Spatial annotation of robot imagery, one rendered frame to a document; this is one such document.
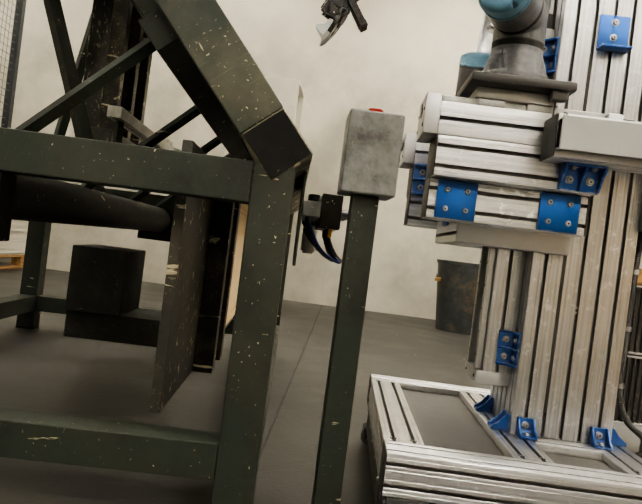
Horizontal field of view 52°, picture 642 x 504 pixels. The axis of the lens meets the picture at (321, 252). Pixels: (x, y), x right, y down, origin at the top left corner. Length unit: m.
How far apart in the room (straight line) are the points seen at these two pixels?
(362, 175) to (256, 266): 0.30
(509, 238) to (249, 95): 0.69
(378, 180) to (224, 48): 0.43
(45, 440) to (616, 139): 1.33
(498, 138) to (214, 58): 0.64
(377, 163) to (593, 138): 0.43
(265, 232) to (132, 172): 0.31
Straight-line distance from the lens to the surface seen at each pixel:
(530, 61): 1.55
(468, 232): 1.60
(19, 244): 7.45
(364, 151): 1.42
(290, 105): 5.86
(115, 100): 3.12
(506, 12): 1.46
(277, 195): 1.40
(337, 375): 1.46
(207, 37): 1.47
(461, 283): 6.06
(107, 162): 1.46
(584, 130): 1.42
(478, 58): 2.06
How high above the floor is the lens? 0.63
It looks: level
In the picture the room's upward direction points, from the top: 7 degrees clockwise
